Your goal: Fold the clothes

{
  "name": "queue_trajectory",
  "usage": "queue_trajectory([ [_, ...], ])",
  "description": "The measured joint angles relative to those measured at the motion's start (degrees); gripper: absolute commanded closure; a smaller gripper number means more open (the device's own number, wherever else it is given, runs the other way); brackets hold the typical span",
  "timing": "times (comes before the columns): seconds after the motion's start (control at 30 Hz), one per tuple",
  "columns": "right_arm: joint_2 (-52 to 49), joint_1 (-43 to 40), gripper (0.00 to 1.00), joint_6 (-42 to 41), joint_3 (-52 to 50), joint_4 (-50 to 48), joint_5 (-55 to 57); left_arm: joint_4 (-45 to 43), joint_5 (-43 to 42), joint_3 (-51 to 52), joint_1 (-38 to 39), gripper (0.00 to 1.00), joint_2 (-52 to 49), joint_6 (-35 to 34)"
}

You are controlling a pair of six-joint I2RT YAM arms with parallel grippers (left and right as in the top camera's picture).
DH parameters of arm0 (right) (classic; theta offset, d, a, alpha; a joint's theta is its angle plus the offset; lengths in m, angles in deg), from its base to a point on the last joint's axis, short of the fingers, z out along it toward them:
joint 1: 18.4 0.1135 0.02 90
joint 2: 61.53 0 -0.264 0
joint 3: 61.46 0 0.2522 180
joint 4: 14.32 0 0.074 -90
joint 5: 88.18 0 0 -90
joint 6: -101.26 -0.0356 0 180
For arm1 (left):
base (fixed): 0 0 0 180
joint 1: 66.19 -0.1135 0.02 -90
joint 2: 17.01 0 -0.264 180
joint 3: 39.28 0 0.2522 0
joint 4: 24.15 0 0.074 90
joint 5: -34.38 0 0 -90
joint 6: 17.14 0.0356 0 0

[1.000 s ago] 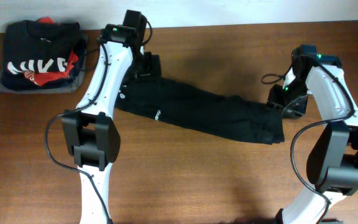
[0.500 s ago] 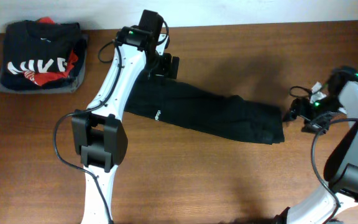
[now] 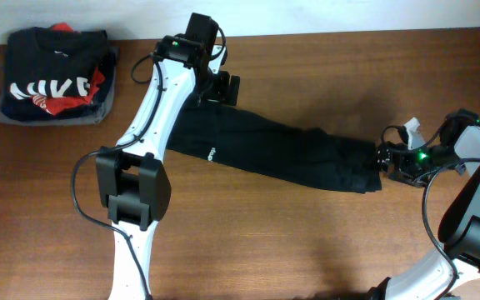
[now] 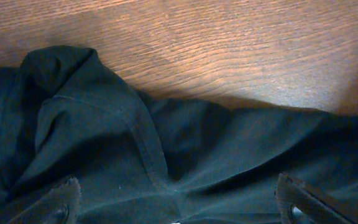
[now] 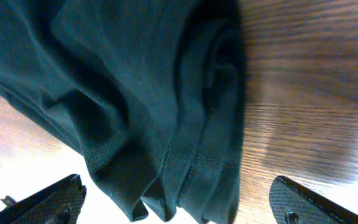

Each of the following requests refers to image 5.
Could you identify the black t-shirt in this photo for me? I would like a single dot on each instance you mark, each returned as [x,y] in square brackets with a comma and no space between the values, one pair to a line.
[150,93]

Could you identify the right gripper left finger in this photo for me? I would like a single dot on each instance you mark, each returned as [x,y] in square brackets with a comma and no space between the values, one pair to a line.
[59,203]

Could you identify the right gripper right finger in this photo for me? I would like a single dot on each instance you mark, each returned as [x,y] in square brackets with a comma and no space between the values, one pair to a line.
[292,203]

